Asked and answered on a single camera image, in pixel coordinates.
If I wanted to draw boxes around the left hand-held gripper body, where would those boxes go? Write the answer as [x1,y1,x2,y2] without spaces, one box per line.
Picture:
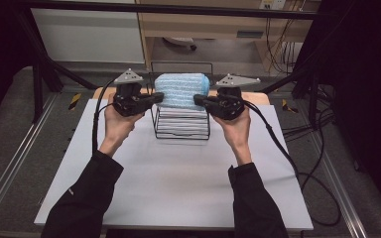
[112,67,154,118]

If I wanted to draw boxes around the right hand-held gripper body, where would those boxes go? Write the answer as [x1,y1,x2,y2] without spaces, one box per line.
[206,73,262,121]

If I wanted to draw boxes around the blue striped towel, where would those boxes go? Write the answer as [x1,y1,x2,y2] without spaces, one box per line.
[154,72,211,111]

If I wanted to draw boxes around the black wire rack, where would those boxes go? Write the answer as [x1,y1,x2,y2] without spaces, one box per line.
[146,60,215,141]

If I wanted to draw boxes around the person's right hand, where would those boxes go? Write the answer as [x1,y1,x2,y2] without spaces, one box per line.
[211,106,252,157]

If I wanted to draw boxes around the person's left hand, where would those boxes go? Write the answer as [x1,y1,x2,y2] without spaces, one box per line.
[103,93,146,154]

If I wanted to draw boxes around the wooden table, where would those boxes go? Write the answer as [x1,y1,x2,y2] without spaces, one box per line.
[92,86,271,106]

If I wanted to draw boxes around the yellow black floor tape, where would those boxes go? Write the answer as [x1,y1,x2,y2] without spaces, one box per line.
[67,92,82,111]
[281,98,300,114]

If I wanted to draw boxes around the grey chair base with caster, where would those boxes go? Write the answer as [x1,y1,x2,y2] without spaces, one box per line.
[163,36,198,52]

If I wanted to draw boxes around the light wooden desk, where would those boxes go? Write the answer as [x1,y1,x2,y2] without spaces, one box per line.
[135,0,322,72]

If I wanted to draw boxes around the white cabinet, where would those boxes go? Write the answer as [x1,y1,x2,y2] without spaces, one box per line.
[31,8,146,64]

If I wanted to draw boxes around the white power strip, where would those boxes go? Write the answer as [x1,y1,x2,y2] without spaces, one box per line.
[259,0,288,11]

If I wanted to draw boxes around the dark curtain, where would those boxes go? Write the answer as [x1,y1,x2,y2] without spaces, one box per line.
[311,0,381,216]
[0,0,35,128]

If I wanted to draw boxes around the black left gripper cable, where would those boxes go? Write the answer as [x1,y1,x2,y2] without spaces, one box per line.
[91,77,119,155]

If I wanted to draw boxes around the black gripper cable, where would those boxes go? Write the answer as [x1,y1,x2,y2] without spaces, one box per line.
[243,100,342,228]
[91,77,119,155]

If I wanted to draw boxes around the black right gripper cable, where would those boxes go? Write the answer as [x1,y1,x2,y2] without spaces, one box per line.
[243,100,342,228]

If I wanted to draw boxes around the hanging bundle of cables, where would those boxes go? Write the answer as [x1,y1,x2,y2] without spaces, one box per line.
[264,18,300,74]

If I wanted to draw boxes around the black metal frame stand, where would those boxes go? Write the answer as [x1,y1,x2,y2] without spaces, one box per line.
[13,9,99,124]
[260,63,322,131]

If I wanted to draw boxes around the black metal frame crossbar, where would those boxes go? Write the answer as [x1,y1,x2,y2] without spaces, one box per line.
[13,0,332,21]

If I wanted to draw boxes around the black floor cables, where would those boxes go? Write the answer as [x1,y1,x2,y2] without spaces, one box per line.
[282,83,337,144]

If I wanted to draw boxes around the aluminium floor rail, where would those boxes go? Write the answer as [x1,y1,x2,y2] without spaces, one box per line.
[306,132,369,238]
[0,93,60,226]

